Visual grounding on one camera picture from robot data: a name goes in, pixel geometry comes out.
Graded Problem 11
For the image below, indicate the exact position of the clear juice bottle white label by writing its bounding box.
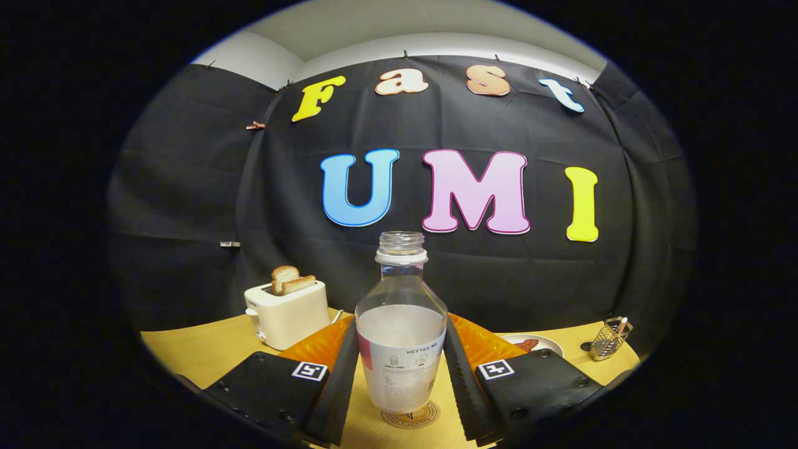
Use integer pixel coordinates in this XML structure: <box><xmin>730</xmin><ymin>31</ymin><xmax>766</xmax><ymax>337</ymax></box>
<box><xmin>355</xmin><ymin>231</ymin><xmax>448</xmax><ymax>413</ymax></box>

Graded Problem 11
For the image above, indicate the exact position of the metal wire holder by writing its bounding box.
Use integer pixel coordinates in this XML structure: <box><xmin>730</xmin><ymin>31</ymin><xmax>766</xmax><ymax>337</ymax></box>
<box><xmin>589</xmin><ymin>317</ymin><xmax>634</xmax><ymax>362</ymax></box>

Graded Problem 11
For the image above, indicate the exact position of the wooden table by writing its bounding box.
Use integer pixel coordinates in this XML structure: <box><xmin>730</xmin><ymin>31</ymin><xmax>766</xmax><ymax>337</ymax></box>
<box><xmin>140</xmin><ymin>309</ymin><xmax>642</xmax><ymax>449</ymax></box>

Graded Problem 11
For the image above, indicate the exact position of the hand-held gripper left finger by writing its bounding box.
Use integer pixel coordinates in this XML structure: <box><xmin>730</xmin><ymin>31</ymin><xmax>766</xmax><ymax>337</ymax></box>
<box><xmin>203</xmin><ymin>315</ymin><xmax>360</xmax><ymax>447</ymax></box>

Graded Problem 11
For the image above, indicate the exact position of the round brown coaster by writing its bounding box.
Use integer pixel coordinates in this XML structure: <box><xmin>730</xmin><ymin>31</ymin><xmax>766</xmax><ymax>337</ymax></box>
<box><xmin>381</xmin><ymin>400</ymin><xmax>441</xmax><ymax>429</ymax></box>

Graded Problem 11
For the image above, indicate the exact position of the toast slice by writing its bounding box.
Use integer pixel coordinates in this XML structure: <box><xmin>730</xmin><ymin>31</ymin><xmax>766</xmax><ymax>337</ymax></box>
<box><xmin>281</xmin><ymin>275</ymin><xmax>317</xmax><ymax>296</ymax></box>
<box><xmin>271</xmin><ymin>266</ymin><xmax>300</xmax><ymax>295</ymax></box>

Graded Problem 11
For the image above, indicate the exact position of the black backdrop cloth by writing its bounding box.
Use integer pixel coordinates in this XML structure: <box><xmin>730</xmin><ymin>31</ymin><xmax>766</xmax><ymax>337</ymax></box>
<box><xmin>106</xmin><ymin>55</ymin><xmax>698</xmax><ymax>362</ymax></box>

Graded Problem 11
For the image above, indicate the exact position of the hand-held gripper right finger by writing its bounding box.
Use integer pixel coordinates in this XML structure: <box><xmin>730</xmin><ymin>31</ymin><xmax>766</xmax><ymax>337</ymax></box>
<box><xmin>443</xmin><ymin>314</ymin><xmax>605</xmax><ymax>447</ymax></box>

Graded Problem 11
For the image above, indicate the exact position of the white round plate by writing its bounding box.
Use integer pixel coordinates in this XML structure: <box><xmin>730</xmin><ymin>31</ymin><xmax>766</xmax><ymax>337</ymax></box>
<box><xmin>499</xmin><ymin>334</ymin><xmax>564</xmax><ymax>357</ymax></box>

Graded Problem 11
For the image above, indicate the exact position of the cream toaster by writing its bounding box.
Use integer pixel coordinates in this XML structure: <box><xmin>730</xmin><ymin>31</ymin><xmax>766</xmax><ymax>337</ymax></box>
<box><xmin>244</xmin><ymin>280</ymin><xmax>330</xmax><ymax>351</ymax></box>

